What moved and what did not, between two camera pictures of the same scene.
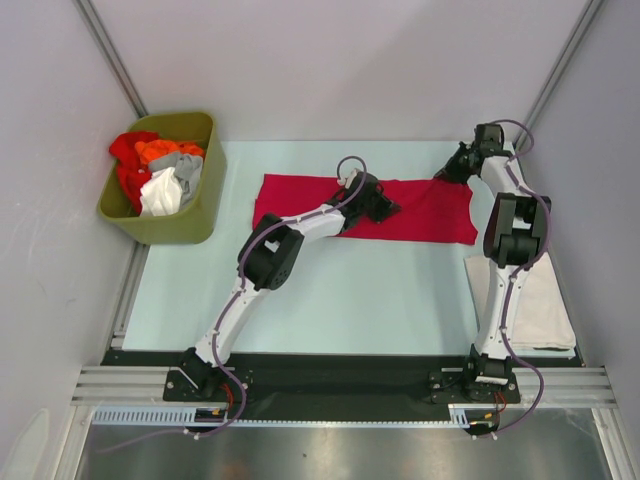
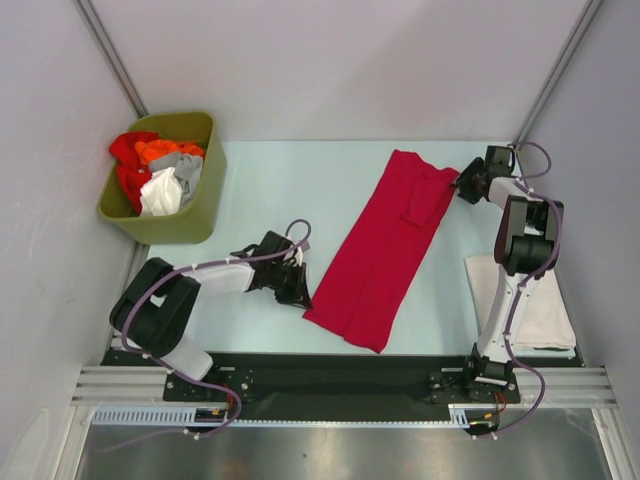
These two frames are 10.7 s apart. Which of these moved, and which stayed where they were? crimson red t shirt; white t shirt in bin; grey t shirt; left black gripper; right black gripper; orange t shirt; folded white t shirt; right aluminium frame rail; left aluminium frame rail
Moved: crimson red t shirt; left black gripper; right black gripper
Stayed: white t shirt in bin; grey t shirt; folded white t shirt; right aluminium frame rail; orange t shirt; left aluminium frame rail
